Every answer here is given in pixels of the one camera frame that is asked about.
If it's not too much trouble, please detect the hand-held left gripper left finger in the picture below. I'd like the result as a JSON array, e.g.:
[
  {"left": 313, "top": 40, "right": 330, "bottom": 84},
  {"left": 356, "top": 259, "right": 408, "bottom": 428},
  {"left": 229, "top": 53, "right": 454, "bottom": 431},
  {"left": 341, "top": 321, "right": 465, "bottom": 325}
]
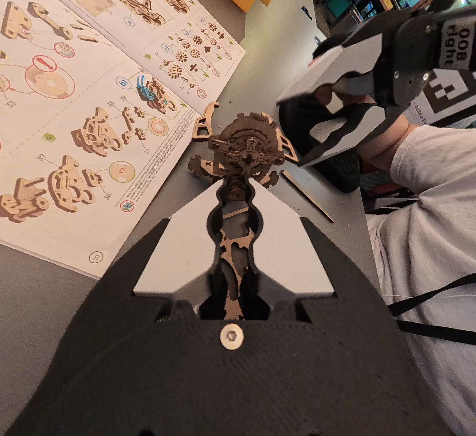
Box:
[{"left": 133, "top": 179, "right": 227, "bottom": 310}]

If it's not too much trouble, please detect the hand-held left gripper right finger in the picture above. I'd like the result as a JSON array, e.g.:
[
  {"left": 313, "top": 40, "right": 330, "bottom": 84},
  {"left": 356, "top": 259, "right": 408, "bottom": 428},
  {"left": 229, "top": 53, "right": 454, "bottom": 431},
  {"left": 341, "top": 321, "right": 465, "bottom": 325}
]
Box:
[{"left": 247, "top": 177, "right": 335, "bottom": 301}]

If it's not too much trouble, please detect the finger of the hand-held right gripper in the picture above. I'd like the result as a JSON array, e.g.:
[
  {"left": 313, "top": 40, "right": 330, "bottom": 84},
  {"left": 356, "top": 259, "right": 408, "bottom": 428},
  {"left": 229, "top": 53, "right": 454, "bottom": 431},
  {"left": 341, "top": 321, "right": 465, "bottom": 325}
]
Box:
[
  {"left": 297, "top": 103, "right": 388, "bottom": 168},
  {"left": 276, "top": 32, "right": 384, "bottom": 106}
]

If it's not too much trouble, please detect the wooden mechanical model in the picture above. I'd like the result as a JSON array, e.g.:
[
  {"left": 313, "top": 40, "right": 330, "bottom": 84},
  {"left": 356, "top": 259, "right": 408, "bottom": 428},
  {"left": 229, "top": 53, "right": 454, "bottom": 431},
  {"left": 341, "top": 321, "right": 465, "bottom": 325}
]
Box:
[{"left": 187, "top": 101, "right": 299, "bottom": 321}]

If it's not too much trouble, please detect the person's right forearm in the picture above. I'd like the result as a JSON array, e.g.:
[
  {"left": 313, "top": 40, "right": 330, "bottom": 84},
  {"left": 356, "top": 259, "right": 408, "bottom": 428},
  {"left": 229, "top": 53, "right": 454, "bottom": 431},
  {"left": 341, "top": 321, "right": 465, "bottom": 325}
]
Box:
[{"left": 355, "top": 113, "right": 476, "bottom": 202}]

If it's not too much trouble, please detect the thin wooden stick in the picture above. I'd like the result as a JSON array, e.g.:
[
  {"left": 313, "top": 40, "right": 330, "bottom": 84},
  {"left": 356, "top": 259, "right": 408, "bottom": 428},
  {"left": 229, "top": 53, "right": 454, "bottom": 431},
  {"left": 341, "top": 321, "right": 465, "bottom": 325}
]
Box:
[{"left": 280, "top": 169, "right": 335, "bottom": 223}]

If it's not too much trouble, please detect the illustrated instruction booklet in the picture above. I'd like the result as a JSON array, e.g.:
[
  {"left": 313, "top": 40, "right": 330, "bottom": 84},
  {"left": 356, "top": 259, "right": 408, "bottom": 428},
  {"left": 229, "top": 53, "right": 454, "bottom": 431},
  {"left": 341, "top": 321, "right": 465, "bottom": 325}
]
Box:
[{"left": 0, "top": 0, "right": 248, "bottom": 280}]

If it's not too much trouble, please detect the black harness strap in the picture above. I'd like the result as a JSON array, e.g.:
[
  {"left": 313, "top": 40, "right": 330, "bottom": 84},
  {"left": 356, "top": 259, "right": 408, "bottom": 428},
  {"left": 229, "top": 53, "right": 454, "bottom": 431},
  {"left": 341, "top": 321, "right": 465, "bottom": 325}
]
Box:
[{"left": 387, "top": 275, "right": 476, "bottom": 342}]

